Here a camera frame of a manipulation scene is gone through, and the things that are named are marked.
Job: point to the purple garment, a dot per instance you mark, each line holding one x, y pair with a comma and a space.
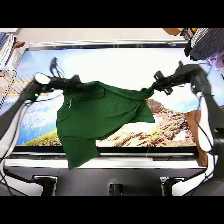
218, 65

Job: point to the orange garment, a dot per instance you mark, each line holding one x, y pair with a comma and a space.
173, 31

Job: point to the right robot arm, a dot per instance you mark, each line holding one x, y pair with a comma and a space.
208, 113

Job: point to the green T-shirt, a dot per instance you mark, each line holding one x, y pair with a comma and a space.
100, 110

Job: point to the blue striped garment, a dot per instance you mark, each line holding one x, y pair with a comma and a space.
6, 50

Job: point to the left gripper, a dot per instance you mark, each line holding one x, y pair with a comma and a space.
72, 82

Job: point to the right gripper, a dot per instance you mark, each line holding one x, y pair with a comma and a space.
164, 84

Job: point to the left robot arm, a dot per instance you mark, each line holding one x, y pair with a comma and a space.
13, 116

